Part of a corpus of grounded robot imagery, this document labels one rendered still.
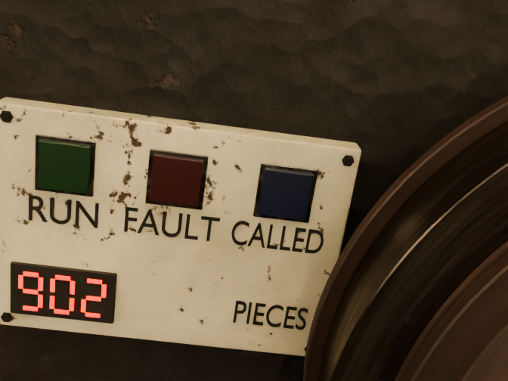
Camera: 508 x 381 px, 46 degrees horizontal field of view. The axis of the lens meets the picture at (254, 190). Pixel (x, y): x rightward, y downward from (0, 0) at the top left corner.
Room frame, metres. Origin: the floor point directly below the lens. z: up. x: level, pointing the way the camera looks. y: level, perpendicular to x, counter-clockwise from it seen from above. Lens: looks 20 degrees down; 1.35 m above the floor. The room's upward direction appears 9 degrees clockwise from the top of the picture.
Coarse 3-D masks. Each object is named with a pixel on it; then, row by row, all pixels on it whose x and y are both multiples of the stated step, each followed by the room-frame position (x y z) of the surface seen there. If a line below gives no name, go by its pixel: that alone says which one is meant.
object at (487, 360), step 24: (480, 264) 0.29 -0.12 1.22; (504, 264) 0.27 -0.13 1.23; (480, 288) 0.27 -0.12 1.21; (504, 288) 0.27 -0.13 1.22; (456, 312) 0.27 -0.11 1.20; (480, 312) 0.27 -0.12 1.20; (504, 312) 0.27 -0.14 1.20; (432, 336) 0.28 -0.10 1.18; (456, 336) 0.27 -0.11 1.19; (480, 336) 0.27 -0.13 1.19; (504, 336) 0.27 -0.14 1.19; (408, 360) 0.28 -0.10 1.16; (432, 360) 0.27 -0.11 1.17; (456, 360) 0.27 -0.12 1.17; (480, 360) 0.27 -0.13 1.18; (504, 360) 0.26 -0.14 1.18
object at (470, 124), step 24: (480, 120) 0.35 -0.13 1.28; (504, 120) 0.35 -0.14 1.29; (456, 144) 0.35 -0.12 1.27; (408, 168) 0.36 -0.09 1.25; (432, 168) 0.35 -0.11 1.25; (408, 192) 0.35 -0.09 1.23; (384, 216) 0.35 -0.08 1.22; (360, 240) 0.35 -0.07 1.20; (336, 264) 0.35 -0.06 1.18; (336, 288) 0.35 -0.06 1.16; (312, 336) 0.35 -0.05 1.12; (312, 360) 0.35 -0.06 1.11
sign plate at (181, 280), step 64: (0, 128) 0.40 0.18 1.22; (64, 128) 0.40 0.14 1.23; (128, 128) 0.40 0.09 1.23; (192, 128) 0.41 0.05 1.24; (0, 192) 0.40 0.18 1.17; (64, 192) 0.40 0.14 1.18; (128, 192) 0.41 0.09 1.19; (256, 192) 0.41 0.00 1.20; (320, 192) 0.42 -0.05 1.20; (0, 256) 0.40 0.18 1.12; (64, 256) 0.40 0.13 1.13; (128, 256) 0.41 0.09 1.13; (192, 256) 0.41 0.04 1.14; (256, 256) 0.41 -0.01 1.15; (320, 256) 0.42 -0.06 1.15; (0, 320) 0.40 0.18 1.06; (64, 320) 0.40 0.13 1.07; (128, 320) 0.41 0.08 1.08; (192, 320) 0.41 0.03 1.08; (256, 320) 0.41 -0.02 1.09
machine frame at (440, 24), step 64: (0, 0) 0.42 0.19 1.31; (64, 0) 0.42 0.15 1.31; (128, 0) 0.42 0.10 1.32; (192, 0) 0.43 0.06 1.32; (256, 0) 0.43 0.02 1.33; (320, 0) 0.43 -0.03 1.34; (384, 0) 0.44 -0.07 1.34; (448, 0) 0.44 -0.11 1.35; (0, 64) 0.42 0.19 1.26; (64, 64) 0.42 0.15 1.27; (128, 64) 0.42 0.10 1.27; (192, 64) 0.43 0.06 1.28; (256, 64) 0.43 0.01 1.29; (320, 64) 0.43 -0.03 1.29; (384, 64) 0.44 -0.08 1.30; (448, 64) 0.44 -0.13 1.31; (256, 128) 0.43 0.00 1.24; (320, 128) 0.43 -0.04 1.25; (384, 128) 0.44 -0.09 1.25; (448, 128) 0.44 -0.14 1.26; (384, 192) 0.44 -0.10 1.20
